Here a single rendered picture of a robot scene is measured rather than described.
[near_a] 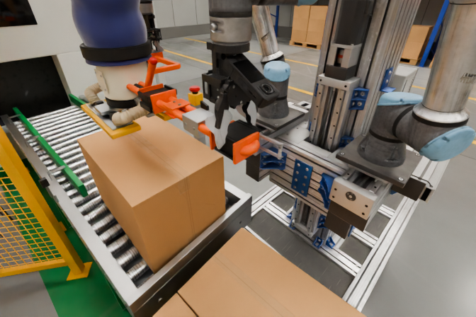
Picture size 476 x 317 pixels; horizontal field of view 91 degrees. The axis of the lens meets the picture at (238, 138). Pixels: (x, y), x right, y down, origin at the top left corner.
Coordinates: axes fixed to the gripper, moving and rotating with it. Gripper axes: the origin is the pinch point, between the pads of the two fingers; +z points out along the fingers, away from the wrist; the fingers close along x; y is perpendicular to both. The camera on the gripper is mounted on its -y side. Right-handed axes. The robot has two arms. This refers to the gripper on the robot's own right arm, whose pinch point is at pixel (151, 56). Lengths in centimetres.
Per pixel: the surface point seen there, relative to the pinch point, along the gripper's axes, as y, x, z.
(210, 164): 60, -13, 31
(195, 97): 6.0, 20.3, 26.4
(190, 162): 54, -18, 30
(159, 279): 66, -45, 65
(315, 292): 110, -4, 71
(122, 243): 35, -48, 71
